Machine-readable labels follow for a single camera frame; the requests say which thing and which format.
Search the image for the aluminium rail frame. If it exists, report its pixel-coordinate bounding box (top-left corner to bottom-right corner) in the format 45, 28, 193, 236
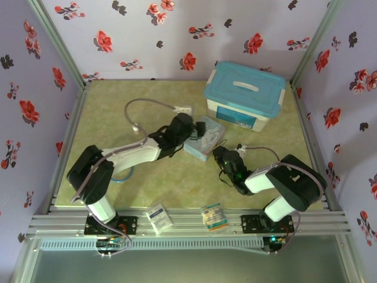
25, 208, 352, 238

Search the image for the blue ring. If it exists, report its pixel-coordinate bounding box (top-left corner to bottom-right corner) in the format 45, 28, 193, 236
111, 167, 134, 186

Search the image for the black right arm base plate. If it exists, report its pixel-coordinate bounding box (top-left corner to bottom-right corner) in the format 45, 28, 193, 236
240, 214, 295, 234

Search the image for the orange green plastic packet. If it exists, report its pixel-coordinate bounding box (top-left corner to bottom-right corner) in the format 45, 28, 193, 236
200, 202, 230, 233

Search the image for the white storage box blue lid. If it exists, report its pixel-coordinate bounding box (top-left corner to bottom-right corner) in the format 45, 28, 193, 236
204, 60, 287, 133

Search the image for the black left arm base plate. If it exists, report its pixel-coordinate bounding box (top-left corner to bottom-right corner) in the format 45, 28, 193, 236
84, 215, 138, 236

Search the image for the aluminium frame corner post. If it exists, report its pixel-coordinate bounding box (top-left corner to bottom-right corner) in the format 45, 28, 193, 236
27, 0, 91, 89
289, 0, 345, 84

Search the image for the grey slotted cable duct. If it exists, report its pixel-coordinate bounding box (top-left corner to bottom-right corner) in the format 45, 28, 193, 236
39, 236, 264, 252

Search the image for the light blue cartoon tin box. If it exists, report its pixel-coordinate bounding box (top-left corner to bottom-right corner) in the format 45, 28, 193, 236
183, 115, 226, 162

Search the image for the white blue paper packet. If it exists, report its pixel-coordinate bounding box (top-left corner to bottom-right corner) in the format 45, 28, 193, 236
145, 201, 174, 236

